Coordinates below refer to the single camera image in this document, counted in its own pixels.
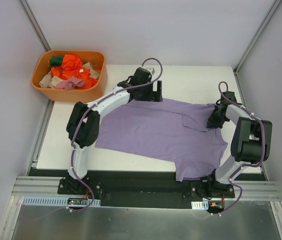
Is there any purple t shirt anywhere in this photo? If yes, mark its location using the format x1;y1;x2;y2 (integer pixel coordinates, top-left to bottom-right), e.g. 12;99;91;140
96;99;228;182

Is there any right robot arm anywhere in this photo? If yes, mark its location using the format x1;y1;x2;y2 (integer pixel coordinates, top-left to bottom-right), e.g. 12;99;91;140
205;91;272;199

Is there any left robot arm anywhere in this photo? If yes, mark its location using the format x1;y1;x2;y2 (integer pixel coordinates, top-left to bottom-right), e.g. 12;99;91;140
58;67;163;195

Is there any pink t shirt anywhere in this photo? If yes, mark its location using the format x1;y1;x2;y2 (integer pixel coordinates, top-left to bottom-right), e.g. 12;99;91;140
55;77;85;90

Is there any orange t shirt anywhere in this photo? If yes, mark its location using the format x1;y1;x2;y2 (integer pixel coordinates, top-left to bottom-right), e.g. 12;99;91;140
50;53;98;89

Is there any green t shirt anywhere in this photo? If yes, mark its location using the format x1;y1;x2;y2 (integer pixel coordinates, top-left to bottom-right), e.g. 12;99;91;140
49;56;64;68

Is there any orange plastic bin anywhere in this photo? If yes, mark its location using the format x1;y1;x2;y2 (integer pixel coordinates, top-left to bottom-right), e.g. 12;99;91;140
31;49;108;103

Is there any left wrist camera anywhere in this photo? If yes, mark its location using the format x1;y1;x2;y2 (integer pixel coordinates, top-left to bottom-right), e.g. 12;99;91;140
145;67;155;75

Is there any right aluminium frame post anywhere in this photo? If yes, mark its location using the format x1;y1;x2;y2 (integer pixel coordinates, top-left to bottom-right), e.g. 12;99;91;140
233;0;282;76

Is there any aluminium frame post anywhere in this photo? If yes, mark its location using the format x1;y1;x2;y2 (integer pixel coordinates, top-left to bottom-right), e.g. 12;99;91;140
233;0;282;76
18;0;51;52

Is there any right white cable duct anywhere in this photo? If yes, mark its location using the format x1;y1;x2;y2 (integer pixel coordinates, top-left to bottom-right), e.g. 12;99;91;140
191;201;209;210

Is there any white cable duct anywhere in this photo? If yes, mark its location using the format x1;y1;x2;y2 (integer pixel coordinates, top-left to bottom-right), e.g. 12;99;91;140
23;196;101;208
191;201;209;210

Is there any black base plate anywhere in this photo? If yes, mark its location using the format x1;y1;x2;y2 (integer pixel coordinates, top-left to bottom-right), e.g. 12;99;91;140
58;170;235;209

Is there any left aluminium frame post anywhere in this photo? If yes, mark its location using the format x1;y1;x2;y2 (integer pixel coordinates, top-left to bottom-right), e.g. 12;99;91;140
18;0;51;52

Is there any left white cable duct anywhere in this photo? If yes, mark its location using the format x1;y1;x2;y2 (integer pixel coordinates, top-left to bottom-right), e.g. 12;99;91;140
23;196;101;208

